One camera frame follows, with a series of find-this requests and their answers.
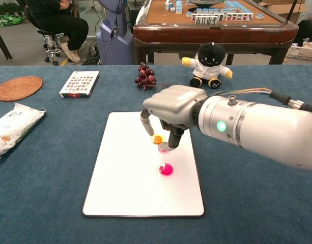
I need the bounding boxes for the dark furniture leg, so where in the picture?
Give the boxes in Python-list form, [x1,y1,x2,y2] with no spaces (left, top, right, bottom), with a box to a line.
[0,22,13,60]

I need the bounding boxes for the mahjong tile row red prints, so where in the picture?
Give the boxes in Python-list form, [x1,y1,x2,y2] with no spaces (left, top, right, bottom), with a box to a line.
[225,12,254,22]

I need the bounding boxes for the white printed card box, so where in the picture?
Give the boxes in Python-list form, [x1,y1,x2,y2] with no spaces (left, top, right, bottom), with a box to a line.
[59,71,100,99]

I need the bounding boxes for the black plush toy white coat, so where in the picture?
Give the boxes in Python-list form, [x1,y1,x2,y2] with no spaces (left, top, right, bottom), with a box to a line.
[181,42,234,89]

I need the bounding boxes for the blue table cloth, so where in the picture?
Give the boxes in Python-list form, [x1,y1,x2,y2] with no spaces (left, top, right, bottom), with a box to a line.
[0,65,312,244]

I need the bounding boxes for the cardboard box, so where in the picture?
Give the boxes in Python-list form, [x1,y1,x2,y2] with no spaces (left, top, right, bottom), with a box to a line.
[257,0,309,25]

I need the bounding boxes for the white magnetic board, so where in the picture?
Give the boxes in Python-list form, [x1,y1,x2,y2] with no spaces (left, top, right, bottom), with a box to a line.
[81,111,206,218]

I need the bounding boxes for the mahjong tile row green prints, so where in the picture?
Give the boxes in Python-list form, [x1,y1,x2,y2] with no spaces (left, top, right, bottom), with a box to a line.
[191,13,225,25]

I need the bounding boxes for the orange disc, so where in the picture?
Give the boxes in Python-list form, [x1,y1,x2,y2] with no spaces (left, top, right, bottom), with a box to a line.
[150,134,164,145]

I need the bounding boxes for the white snack bag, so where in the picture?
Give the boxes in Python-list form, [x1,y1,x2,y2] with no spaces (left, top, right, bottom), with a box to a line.
[0,102,46,162]

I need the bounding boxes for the black cable bundle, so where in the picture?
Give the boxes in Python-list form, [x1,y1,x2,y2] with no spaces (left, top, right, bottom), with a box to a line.
[83,43,102,66]

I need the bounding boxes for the long blue backed tile row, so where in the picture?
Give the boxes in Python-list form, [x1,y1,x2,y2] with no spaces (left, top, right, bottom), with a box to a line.
[223,0,248,15]

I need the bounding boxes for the green artificial foliage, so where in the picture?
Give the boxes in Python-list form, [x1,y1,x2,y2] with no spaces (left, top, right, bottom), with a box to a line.
[0,2,26,27]

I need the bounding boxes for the brown mahjong table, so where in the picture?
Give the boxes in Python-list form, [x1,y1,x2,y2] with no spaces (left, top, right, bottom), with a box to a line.
[132,0,300,66]

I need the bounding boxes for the seated person in black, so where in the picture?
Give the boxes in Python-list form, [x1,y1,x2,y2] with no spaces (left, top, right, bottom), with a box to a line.
[24,0,90,63]

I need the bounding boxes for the brown woven round coaster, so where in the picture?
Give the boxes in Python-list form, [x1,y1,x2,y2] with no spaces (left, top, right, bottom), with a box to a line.
[0,76,44,102]

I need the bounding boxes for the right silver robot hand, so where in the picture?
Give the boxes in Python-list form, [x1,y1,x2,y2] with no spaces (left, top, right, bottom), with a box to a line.
[139,84,209,153]

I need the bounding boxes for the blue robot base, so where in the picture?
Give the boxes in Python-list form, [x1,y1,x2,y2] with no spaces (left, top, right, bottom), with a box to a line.
[96,0,134,66]

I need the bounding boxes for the white plastic basket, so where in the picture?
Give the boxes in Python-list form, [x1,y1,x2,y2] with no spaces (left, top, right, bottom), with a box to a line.
[287,42,312,62]

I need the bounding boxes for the stacked blue backed mahjong tiles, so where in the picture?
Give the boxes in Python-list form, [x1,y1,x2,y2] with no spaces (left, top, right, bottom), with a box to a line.
[163,0,183,15]

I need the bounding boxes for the dark red grape bunch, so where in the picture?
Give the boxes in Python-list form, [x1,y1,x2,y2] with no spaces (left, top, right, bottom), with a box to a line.
[134,62,173,90]

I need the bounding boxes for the black bag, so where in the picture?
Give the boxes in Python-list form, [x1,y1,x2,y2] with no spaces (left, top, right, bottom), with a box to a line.
[295,19,312,48]

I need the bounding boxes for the chrome swivel stool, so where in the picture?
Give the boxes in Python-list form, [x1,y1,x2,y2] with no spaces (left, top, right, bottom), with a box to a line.
[36,27,67,66]

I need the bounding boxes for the short blue backed tile row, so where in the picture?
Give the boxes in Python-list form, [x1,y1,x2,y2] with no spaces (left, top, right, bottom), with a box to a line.
[185,7,221,17]

